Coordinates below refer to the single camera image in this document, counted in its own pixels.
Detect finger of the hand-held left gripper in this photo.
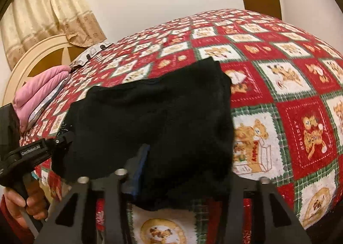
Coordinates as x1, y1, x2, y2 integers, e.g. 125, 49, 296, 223
53, 130, 76, 151

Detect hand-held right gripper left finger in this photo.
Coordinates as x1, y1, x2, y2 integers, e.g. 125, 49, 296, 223
33, 144, 151, 244

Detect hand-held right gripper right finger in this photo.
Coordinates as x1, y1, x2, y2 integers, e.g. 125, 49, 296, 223
228, 171, 313, 244

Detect black pants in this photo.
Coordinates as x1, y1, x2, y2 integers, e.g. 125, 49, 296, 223
51, 57, 236, 211

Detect person's left hand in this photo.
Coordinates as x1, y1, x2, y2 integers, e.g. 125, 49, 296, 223
4, 179, 50, 228

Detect pink quilt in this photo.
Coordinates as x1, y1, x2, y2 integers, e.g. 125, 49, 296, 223
13, 64, 71, 130

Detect white patterned pillow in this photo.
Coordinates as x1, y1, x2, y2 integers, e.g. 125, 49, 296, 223
70, 43, 111, 68

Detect cream wooden headboard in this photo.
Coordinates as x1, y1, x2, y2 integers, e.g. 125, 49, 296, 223
3, 34, 89, 108

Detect red printed bear blanket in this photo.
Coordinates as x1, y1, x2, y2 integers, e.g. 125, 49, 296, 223
20, 8, 343, 244

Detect beige patterned curtain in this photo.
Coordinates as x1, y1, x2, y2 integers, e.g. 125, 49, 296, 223
0, 0, 108, 70

